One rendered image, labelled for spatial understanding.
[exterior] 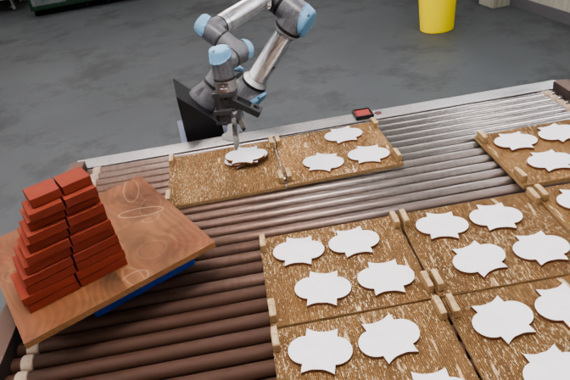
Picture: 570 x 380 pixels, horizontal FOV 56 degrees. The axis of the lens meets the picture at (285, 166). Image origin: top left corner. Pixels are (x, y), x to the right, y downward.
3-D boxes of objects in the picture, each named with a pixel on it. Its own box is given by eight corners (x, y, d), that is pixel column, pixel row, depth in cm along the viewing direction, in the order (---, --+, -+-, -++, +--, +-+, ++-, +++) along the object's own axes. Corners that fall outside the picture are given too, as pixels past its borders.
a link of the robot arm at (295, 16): (234, 88, 244) (296, -13, 214) (259, 109, 243) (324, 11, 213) (221, 96, 234) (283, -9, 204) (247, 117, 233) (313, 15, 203)
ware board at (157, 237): (-15, 248, 156) (-18, 243, 155) (141, 180, 179) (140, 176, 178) (26, 349, 120) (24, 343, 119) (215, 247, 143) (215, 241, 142)
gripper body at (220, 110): (221, 118, 194) (215, 86, 188) (244, 116, 193) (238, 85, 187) (216, 127, 188) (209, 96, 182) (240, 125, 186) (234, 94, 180)
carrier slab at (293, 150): (274, 142, 213) (274, 139, 212) (373, 124, 215) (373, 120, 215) (288, 188, 182) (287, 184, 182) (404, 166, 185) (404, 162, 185)
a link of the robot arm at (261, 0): (274, -31, 213) (196, 13, 181) (295, -14, 212) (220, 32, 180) (265, -9, 221) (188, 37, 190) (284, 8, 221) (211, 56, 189)
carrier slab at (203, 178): (171, 161, 210) (170, 158, 209) (273, 143, 212) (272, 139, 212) (167, 211, 180) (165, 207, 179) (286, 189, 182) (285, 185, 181)
